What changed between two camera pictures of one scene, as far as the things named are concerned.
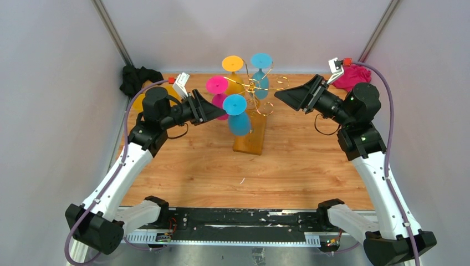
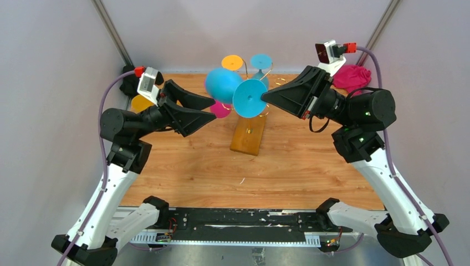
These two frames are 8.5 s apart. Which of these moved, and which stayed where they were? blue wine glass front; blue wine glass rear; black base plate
Moved: blue wine glass front
Stayed: blue wine glass rear; black base plate
